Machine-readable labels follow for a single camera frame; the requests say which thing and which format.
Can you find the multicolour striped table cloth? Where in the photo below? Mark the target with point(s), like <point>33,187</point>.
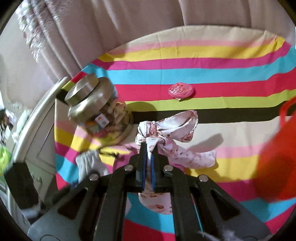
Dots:
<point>236,79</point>

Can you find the pink floral bow scarf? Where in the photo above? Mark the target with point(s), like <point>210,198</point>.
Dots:
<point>164,134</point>

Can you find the red thermos flask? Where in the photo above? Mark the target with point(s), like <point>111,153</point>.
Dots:
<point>275,174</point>

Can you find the magenta knitted cloth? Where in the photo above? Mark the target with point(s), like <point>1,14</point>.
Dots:
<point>124,159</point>

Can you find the round pink fabric pouch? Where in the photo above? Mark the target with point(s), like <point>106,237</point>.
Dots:
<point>180,91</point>

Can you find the gold lidded snack jar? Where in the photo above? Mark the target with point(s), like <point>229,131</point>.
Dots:
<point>94,104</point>

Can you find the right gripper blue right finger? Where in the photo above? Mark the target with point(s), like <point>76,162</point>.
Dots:
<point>202,207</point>

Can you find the cream carved cabinet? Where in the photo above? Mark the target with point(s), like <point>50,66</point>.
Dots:
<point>36,147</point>

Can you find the pale green ribbed cloth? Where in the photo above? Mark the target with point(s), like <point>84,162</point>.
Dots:
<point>90,161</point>

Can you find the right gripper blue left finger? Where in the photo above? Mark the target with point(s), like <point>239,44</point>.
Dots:
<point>95,209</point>

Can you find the beige embroidered curtain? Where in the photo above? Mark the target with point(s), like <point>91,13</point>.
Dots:
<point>64,36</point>

